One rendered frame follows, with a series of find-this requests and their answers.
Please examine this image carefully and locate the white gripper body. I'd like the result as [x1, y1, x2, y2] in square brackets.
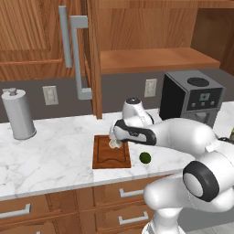
[108, 127, 123, 144]

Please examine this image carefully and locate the pale garlic bulb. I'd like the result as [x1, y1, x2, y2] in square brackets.
[110, 138, 123, 150]

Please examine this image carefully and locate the brown wooden cutting board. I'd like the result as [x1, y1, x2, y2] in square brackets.
[91, 134, 133, 170]

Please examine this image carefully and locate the green lime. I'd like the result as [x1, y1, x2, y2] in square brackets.
[138, 151, 153, 165]

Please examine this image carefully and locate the wooden cabinet door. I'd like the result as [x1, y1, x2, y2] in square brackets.
[0, 0, 90, 82]
[219, 17, 234, 77]
[81, 0, 103, 120]

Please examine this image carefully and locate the wooden drawer front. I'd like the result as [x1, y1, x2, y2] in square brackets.
[93, 203, 157, 233]
[0, 193, 50, 224]
[91, 175, 173, 208]

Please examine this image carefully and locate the black and grey coffee machine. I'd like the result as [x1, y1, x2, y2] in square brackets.
[158, 69, 227, 129]

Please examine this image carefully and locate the grey paper towel holder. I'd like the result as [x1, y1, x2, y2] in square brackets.
[1, 87, 37, 142]

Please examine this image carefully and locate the white wall outlet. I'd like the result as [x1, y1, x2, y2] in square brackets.
[144, 78, 158, 98]
[42, 85, 59, 107]

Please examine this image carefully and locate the grey drawer handle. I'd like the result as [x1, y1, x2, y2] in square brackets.
[118, 187, 145, 198]
[117, 210, 150, 226]
[0, 203, 32, 220]

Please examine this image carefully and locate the grey cabinet door handle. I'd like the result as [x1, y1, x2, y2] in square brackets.
[69, 15, 93, 101]
[58, 5, 74, 69]

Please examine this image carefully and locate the wooden wall cabinet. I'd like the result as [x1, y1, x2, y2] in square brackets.
[97, 0, 234, 77]

